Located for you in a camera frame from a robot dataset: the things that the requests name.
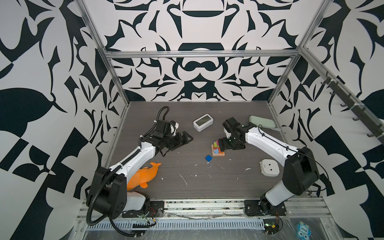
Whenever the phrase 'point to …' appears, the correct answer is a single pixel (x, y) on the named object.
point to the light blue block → (216, 151)
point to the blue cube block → (208, 158)
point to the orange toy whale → (143, 176)
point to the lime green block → (215, 144)
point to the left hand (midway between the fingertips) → (189, 138)
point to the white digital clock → (203, 122)
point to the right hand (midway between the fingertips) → (227, 146)
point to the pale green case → (264, 122)
